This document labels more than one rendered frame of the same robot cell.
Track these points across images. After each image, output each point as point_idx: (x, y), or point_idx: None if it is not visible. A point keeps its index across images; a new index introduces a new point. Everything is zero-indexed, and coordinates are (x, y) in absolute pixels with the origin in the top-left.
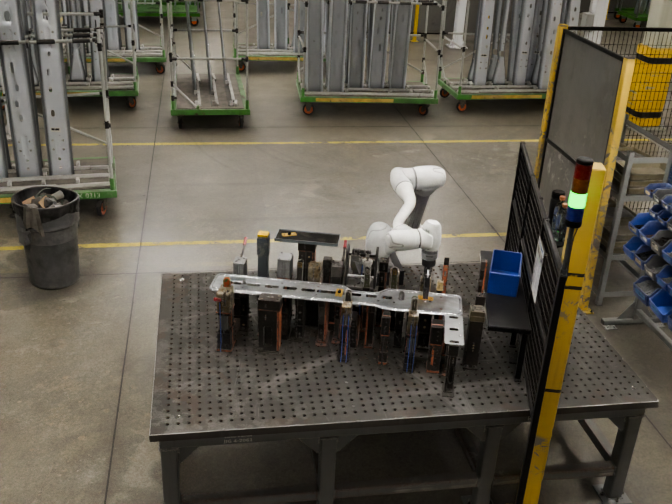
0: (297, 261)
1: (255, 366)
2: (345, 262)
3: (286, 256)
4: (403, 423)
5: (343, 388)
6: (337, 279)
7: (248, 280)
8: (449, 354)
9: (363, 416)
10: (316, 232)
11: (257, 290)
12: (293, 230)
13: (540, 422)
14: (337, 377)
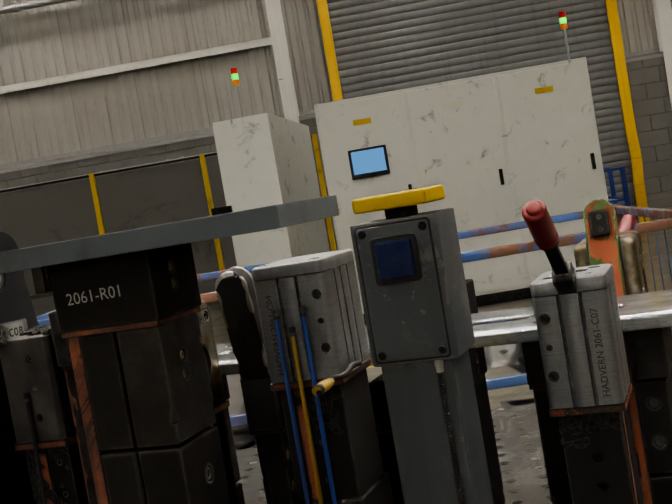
0: (250, 275)
1: (517, 487)
2: (29, 297)
3: (297, 258)
4: None
5: (254, 483)
6: None
7: (522, 322)
8: None
9: (243, 452)
10: (32, 248)
11: (476, 314)
12: (174, 224)
13: None
14: (254, 499)
